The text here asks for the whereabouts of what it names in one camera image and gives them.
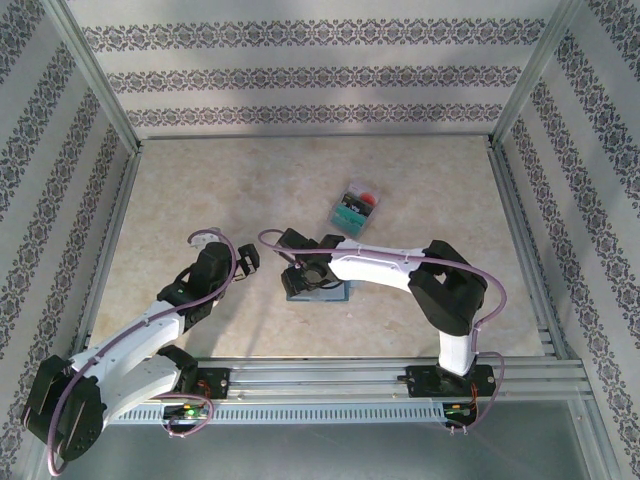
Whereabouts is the blue leather card holder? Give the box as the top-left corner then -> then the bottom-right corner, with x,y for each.
285,279 -> 357,304

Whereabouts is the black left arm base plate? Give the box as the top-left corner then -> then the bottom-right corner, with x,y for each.
174,366 -> 232,401

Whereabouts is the black VIP card stack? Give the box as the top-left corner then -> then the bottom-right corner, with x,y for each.
342,192 -> 374,219

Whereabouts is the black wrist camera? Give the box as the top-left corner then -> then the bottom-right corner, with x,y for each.
276,228 -> 320,261
192,243 -> 235,297

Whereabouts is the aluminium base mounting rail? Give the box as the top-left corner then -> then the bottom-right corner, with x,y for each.
47,355 -> 589,401

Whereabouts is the aluminium corner post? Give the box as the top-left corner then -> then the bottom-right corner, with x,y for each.
485,0 -> 586,151
42,0 -> 145,157

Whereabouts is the grey metal panel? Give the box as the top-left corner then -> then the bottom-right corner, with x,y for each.
29,399 -> 609,480

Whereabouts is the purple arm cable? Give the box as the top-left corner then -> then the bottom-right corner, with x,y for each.
47,228 -> 236,476
258,228 -> 509,436

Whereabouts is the teal card stack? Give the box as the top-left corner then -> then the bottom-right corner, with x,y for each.
333,204 -> 369,236

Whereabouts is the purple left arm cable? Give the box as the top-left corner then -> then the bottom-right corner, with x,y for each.
47,228 -> 236,476

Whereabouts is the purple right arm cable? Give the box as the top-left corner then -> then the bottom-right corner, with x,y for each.
258,228 -> 509,436

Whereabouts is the aluminium side rail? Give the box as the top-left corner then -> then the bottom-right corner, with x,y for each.
487,142 -> 571,360
68,149 -> 144,364

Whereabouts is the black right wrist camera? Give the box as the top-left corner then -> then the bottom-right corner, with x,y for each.
276,228 -> 320,261

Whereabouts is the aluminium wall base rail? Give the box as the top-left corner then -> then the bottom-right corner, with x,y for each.
137,130 -> 496,144

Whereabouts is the slotted grey cable duct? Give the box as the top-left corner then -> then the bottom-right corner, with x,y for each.
104,403 -> 484,426

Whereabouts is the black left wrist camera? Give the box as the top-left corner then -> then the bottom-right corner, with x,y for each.
192,243 -> 235,297

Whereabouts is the clear acrylic card box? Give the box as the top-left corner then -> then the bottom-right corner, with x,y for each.
329,178 -> 384,239

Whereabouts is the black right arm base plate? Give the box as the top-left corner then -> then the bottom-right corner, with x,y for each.
405,363 -> 497,400

